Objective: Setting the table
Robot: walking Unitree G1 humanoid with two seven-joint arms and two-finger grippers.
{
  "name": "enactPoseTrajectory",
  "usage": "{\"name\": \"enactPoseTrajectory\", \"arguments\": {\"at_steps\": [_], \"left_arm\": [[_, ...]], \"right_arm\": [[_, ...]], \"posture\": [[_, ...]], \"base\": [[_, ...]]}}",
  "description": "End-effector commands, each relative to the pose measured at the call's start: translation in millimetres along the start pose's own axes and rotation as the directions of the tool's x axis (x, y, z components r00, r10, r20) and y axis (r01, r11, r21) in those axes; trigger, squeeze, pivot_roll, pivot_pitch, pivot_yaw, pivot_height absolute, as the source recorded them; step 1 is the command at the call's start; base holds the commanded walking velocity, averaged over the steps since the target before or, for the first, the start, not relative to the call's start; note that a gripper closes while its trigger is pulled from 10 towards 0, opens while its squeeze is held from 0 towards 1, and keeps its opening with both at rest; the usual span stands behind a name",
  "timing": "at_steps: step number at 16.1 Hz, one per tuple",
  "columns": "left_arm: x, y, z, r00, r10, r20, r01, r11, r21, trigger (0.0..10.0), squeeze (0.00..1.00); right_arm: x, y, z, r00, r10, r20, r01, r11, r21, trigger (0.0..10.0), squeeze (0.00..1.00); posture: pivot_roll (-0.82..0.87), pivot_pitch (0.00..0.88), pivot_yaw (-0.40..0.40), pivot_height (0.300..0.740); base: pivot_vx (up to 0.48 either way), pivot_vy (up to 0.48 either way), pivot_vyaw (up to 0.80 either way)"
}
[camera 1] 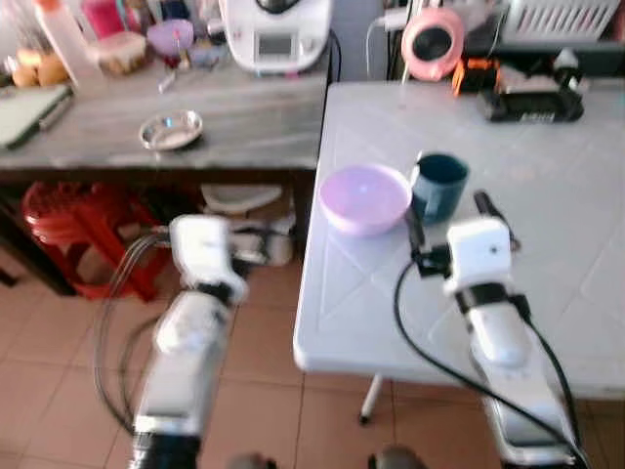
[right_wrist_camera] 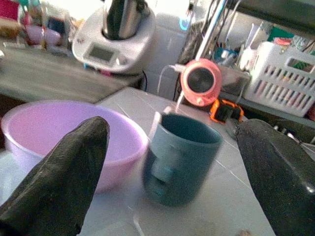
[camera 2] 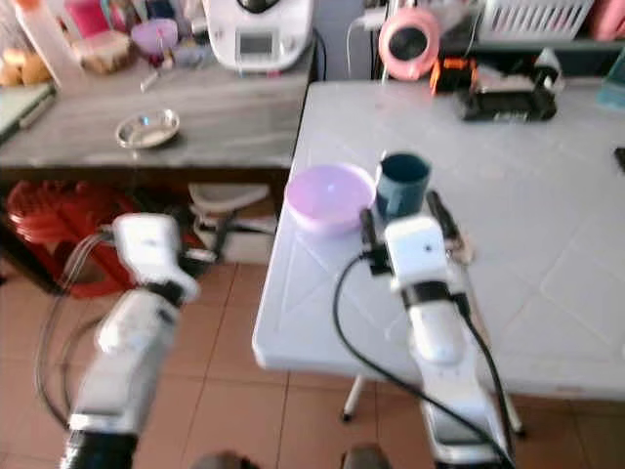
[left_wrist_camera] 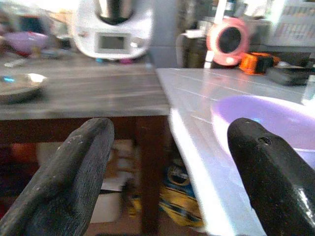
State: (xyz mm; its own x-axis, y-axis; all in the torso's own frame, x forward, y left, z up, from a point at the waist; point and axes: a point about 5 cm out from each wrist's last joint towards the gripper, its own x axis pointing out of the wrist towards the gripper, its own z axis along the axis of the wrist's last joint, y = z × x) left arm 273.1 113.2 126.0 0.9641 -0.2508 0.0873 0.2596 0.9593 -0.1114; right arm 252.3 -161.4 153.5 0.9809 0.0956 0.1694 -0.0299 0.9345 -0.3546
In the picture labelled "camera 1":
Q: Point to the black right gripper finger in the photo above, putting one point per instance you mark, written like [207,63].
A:
[416,227]
[489,206]

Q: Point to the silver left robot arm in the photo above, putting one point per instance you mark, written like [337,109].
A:
[186,352]

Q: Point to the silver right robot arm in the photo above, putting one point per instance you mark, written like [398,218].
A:
[508,362]

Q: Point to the dark teal cup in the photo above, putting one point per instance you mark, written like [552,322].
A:
[441,186]

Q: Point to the white object under counter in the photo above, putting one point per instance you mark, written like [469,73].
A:
[244,200]

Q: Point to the white folding table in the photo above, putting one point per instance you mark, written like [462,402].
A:
[547,215]

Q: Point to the purple plastic bowl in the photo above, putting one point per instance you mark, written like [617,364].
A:
[363,198]

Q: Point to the black device with orange part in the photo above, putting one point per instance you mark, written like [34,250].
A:
[532,100]

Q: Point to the grey stone counter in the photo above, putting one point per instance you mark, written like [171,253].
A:
[254,127]

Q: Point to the small metal dish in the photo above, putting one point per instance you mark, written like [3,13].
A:
[171,131]

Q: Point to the white table leg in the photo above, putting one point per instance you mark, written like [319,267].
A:
[370,403]

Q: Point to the red plastic stool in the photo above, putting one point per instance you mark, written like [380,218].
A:
[83,230]

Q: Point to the pink round appliance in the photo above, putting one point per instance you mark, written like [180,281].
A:
[433,45]

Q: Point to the small marker pen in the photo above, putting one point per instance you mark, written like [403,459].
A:
[167,82]

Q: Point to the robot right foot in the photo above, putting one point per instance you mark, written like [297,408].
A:
[397,458]

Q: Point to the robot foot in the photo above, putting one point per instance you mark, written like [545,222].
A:
[252,461]
[397,458]

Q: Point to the white slatted basket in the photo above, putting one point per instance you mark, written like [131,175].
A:
[559,18]

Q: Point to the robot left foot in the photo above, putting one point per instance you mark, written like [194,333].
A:
[252,461]

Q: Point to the white power adapter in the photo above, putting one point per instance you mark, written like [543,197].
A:
[393,19]

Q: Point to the white kitchen appliance with screen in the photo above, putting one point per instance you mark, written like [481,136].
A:
[275,39]

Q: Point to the purple plastic cup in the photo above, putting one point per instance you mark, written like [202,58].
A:
[170,37]

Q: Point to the bread loaf in container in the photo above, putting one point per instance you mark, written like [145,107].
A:
[121,54]

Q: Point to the green flat board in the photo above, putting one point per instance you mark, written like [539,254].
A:
[29,115]

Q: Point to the clear bottle with orange cap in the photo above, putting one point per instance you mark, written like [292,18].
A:
[66,44]

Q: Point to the pink plastic container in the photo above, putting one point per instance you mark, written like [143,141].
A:
[103,18]

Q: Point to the golden bread buns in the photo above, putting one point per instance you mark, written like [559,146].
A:
[39,68]

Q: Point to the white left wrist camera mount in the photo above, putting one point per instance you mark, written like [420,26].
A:
[203,249]

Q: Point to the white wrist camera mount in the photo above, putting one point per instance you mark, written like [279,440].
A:
[203,249]
[479,256]

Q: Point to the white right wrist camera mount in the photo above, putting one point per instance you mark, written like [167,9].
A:
[479,256]

